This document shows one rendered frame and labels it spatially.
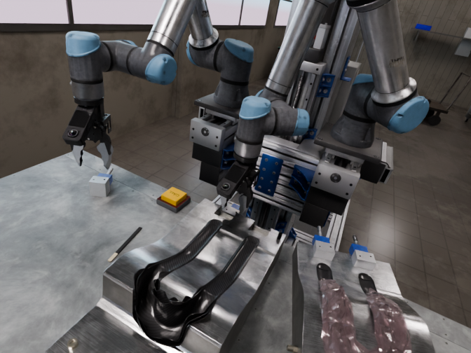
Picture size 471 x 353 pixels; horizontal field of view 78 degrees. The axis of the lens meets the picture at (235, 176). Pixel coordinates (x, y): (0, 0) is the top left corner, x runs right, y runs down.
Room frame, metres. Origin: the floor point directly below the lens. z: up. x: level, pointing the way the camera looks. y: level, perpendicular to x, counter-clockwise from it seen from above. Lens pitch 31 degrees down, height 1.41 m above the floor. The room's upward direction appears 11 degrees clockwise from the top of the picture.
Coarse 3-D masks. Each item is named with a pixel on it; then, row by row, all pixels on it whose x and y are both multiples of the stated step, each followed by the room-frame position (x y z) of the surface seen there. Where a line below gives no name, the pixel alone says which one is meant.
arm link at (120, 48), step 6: (102, 42) 0.78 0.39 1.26; (108, 42) 0.79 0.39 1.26; (114, 42) 0.81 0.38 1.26; (120, 42) 0.81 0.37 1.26; (126, 42) 0.84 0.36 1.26; (132, 42) 0.86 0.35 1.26; (108, 48) 0.77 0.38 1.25; (114, 48) 0.78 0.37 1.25; (120, 48) 0.78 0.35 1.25; (126, 48) 0.78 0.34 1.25; (114, 54) 0.77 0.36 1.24; (120, 54) 0.77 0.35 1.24; (126, 54) 0.77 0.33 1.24; (114, 60) 0.77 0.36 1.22; (120, 60) 0.77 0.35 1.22; (114, 66) 0.77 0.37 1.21; (120, 66) 0.77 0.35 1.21; (126, 66) 0.76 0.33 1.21; (126, 72) 0.78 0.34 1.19
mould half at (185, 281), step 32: (192, 224) 0.58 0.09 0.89; (224, 224) 0.60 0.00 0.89; (128, 256) 0.40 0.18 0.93; (160, 256) 0.44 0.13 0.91; (224, 256) 0.50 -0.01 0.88; (256, 256) 0.51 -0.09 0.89; (128, 288) 0.33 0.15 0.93; (160, 288) 0.34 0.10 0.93; (192, 288) 0.36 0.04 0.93; (256, 288) 0.42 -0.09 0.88; (96, 320) 0.31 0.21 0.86; (128, 320) 0.31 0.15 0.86; (224, 320) 0.30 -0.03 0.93; (64, 352) 0.24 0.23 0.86; (96, 352) 0.25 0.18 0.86; (128, 352) 0.26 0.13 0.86; (160, 352) 0.27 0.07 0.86; (192, 352) 0.27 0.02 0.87; (224, 352) 0.29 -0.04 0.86
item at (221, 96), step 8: (224, 80) 1.15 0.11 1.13; (224, 88) 1.15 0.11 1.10; (232, 88) 1.14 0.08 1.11; (240, 88) 1.15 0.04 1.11; (216, 96) 1.16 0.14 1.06; (224, 96) 1.13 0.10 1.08; (232, 96) 1.13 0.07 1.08; (240, 96) 1.15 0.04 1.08; (248, 96) 1.18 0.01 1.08; (224, 104) 1.13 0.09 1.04; (232, 104) 1.13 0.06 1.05; (240, 104) 1.14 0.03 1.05
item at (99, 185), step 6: (102, 174) 0.79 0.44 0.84; (108, 174) 0.80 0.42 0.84; (90, 180) 0.73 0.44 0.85; (96, 180) 0.74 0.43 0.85; (102, 180) 0.75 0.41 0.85; (108, 180) 0.76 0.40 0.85; (90, 186) 0.73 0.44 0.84; (96, 186) 0.73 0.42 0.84; (102, 186) 0.73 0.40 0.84; (108, 186) 0.75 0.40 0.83; (90, 192) 0.73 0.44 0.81; (96, 192) 0.73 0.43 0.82; (102, 192) 0.73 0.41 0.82; (108, 192) 0.75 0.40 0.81
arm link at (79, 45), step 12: (72, 36) 0.70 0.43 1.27; (84, 36) 0.71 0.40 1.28; (96, 36) 0.74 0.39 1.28; (72, 48) 0.70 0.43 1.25; (84, 48) 0.70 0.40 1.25; (96, 48) 0.72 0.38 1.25; (72, 60) 0.70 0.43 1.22; (84, 60) 0.70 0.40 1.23; (96, 60) 0.72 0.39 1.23; (108, 60) 0.75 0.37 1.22; (72, 72) 0.70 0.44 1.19; (84, 72) 0.70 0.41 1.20; (96, 72) 0.72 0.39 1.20
